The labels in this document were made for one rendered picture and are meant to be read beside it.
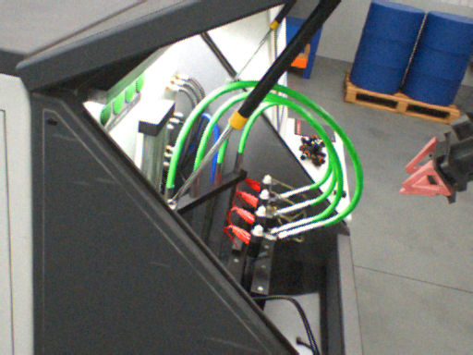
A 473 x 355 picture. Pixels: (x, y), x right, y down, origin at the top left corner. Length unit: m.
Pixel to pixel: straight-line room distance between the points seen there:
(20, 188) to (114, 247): 0.15
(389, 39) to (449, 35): 0.58
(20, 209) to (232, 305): 0.32
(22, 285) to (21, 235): 0.09
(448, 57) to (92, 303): 5.36
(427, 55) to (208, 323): 5.32
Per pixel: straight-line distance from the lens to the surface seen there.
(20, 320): 0.90
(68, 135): 0.68
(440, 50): 5.88
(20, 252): 0.81
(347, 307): 1.21
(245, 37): 1.30
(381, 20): 5.78
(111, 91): 0.75
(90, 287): 0.80
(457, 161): 0.93
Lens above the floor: 1.70
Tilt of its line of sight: 27 degrees down
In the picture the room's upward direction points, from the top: 11 degrees clockwise
